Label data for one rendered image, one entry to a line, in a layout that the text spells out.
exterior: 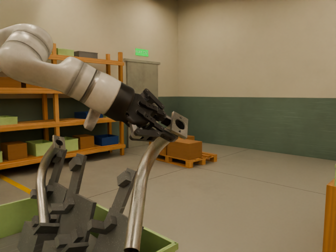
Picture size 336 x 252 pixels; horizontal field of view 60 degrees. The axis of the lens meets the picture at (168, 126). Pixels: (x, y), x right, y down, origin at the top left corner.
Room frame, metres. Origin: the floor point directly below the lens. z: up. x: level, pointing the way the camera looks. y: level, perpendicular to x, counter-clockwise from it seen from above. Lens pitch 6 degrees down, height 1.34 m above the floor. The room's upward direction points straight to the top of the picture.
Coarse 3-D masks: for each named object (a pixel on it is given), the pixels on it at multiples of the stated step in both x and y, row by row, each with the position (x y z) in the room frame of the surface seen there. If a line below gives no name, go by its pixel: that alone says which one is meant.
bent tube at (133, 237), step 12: (180, 120) 0.62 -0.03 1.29; (180, 132) 0.60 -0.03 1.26; (156, 144) 0.64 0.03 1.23; (144, 156) 0.66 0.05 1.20; (156, 156) 0.66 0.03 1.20; (144, 168) 0.65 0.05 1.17; (144, 180) 0.63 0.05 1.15; (132, 192) 0.61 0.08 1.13; (144, 192) 0.61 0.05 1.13; (132, 204) 0.58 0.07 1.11; (132, 216) 0.56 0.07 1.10; (132, 228) 0.54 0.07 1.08; (132, 240) 0.52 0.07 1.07
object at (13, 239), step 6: (12, 234) 0.98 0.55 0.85; (18, 234) 0.98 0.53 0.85; (90, 234) 0.98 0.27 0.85; (0, 240) 0.94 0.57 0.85; (6, 240) 0.94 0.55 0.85; (12, 240) 0.94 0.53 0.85; (18, 240) 0.94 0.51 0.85; (90, 240) 0.94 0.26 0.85; (0, 246) 0.90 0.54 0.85; (6, 246) 0.90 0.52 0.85; (12, 246) 0.90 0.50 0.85; (90, 246) 0.90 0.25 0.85
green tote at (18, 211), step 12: (12, 204) 0.99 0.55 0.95; (24, 204) 1.02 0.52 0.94; (36, 204) 1.05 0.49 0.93; (96, 204) 0.97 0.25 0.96; (0, 216) 0.96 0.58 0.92; (12, 216) 0.99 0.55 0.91; (24, 216) 1.02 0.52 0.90; (96, 216) 0.96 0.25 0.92; (0, 228) 0.96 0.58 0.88; (12, 228) 0.99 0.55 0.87; (144, 228) 0.79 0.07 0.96; (144, 240) 0.79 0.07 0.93; (156, 240) 0.75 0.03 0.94; (168, 240) 0.72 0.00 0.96
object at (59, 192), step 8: (64, 152) 0.99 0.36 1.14; (56, 160) 0.99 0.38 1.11; (56, 168) 0.99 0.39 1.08; (56, 176) 0.97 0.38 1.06; (48, 184) 0.99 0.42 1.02; (56, 184) 0.95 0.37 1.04; (56, 192) 0.93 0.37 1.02; (64, 192) 0.89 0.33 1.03; (48, 200) 0.95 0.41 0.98; (56, 200) 0.91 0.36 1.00; (24, 224) 0.90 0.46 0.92; (24, 232) 0.88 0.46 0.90; (32, 232) 0.84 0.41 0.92; (56, 232) 0.87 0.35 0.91; (24, 240) 0.87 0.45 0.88; (32, 240) 0.83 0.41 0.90; (40, 240) 0.82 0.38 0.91; (24, 248) 0.85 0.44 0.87; (32, 248) 0.81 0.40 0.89; (40, 248) 0.82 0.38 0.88
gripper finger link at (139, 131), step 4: (136, 132) 0.55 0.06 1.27; (140, 132) 0.55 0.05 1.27; (144, 132) 0.56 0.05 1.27; (148, 132) 0.56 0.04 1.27; (152, 132) 0.57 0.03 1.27; (156, 132) 0.58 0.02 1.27; (144, 136) 0.56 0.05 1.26; (148, 136) 0.57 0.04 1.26; (152, 136) 0.57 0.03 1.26; (156, 136) 0.58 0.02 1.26; (140, 140) 0.57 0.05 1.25; (144, 140) 0.58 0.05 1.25; (148, 140) 0.58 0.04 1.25; (152, 140) 0.59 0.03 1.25
